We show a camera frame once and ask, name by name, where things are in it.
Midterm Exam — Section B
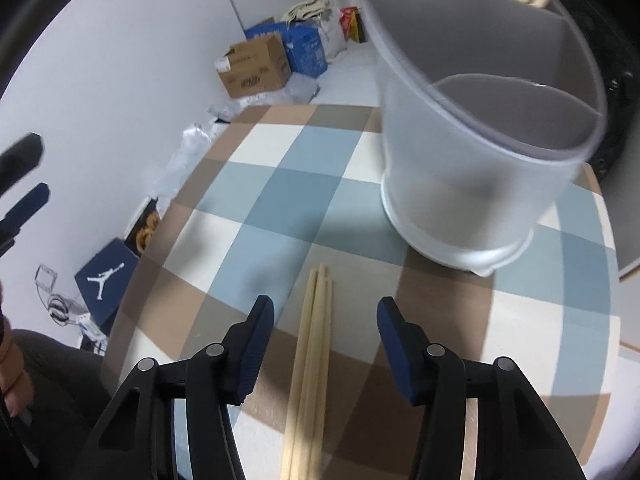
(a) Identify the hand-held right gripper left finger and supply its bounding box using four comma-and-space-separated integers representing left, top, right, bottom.
75, 295, 276, 480

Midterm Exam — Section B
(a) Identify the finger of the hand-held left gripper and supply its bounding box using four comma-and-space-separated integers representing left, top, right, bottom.
0, 132, 46, 197
0, 183, 52, 260

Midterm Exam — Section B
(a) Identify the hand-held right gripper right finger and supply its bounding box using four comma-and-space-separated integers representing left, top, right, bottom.
376, 296, 586, 480

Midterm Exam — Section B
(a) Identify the translucent grey utensil holder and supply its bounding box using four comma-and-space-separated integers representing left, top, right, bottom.
340, 0, 609, 277

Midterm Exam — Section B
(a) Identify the person's left hand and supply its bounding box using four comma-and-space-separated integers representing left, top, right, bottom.
0, 280, 34, 419

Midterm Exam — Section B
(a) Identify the clear plastic case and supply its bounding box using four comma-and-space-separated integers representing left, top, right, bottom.
34, 263, 59, 294

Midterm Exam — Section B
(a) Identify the navy shoe box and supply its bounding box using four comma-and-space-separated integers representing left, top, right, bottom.
74, 238, 141, 337

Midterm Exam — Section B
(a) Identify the black snack packet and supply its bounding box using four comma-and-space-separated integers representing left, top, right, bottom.
122, 198, 161, 256

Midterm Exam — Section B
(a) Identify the blue and white packet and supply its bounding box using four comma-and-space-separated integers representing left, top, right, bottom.
77, 312, 109, 357

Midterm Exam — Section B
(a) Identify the checked tablecloth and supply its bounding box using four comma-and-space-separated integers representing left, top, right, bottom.
102, 104, 624, 480

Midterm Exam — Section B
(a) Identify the person's leg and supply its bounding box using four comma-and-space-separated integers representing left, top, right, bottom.
0, 329, 119, 480

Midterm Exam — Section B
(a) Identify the crumpled silver plastic bag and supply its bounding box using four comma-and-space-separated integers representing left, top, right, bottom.
207, 101, 249, 126

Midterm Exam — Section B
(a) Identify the brown cardboard box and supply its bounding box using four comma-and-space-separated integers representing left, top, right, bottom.
214, 31, 293, 100

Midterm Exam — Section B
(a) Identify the clear plastic bag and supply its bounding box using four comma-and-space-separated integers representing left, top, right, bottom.
282, 72, 321, 106

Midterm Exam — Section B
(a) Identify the blue cardboard box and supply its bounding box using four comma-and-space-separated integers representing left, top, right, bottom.
244, 17, 329, 77

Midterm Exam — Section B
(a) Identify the white plastic sack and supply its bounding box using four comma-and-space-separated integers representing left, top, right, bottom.
320, 7, 349, 57

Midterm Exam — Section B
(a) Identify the cream cloth bag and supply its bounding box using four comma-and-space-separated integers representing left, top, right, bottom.
280, 0, 341, 26

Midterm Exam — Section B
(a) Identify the red snack bag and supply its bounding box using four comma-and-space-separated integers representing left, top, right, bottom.
340, 6, 362, 41

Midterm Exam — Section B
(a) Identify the tangled cable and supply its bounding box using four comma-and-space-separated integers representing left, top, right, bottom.
47, 294, 72, 324

